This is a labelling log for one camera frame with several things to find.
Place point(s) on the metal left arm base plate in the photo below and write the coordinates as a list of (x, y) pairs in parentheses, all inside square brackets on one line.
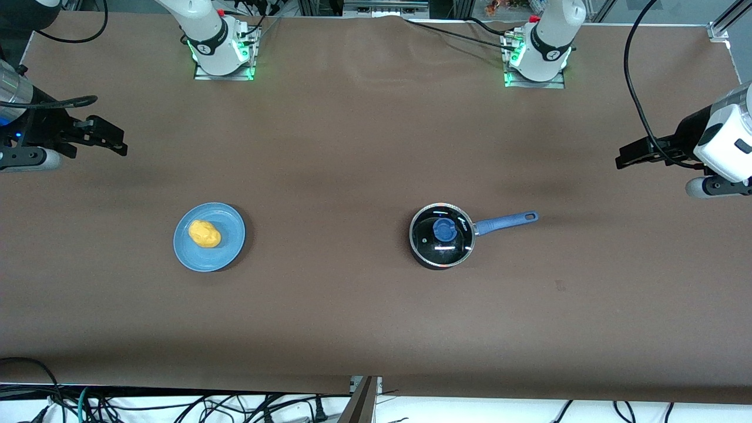
[(552, 84)]

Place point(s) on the black power plug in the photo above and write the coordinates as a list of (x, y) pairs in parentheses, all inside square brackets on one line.
[(320, 410)]

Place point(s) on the glass lid with blue knob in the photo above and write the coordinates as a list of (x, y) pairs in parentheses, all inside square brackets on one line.
[(443, 231)]

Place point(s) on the grey metal post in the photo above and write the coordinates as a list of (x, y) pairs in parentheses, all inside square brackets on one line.
[(363, 405)]

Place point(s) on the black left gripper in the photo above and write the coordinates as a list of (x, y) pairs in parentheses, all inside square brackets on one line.
[(686, 134)]

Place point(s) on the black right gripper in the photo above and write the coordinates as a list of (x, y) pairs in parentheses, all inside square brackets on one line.
[(42, 124)]

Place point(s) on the aluminium crossbar profile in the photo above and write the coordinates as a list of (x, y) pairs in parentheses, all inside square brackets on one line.
[(382, 10)]

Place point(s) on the aluminium frame corner profile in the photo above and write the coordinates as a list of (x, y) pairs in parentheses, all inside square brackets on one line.
[(719, 29)]

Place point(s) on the blue round plate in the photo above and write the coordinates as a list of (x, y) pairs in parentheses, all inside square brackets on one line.
[(229, 247)]

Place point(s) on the yellow potato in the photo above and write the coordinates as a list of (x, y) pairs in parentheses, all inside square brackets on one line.
[(204, 234)]

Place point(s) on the orange toy figure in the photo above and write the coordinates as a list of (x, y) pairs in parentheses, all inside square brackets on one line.
[(496, 7)]

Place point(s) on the brown table cover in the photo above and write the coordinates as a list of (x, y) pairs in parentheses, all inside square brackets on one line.
[(352, 147)]

